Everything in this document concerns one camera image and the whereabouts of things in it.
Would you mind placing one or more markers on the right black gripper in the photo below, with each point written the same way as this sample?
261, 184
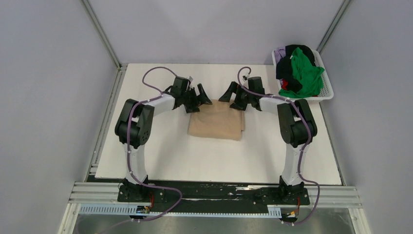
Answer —
237, 89

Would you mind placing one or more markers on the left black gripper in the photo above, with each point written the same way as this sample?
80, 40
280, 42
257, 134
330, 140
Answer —
194, 107

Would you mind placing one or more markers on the beige t shirt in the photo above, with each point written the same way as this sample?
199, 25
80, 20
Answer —
218, 121

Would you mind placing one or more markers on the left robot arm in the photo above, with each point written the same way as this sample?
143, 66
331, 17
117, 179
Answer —
133, 129

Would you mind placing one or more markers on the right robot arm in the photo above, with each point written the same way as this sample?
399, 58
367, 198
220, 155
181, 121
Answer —
297, 129

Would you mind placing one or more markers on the red garment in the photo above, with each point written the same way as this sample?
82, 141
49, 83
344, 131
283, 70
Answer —
284, 84

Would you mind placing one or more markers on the black t shirt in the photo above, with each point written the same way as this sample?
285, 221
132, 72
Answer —
284, 67

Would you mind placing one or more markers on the lavender t shirt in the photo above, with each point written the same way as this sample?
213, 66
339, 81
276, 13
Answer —
279, 53

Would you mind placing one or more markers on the green t shirt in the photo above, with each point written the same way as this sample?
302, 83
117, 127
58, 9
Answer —
308, 75

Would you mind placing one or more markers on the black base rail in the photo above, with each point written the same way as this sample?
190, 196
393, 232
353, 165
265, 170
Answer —
211, 197

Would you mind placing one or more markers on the aluminium frame post left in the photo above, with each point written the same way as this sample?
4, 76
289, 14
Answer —
101, 33

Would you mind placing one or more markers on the aluminium frame post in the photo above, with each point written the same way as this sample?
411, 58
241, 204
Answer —
101, 33
345, 4

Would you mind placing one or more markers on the aluminium frame post right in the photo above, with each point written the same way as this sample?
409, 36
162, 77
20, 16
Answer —
345, 4

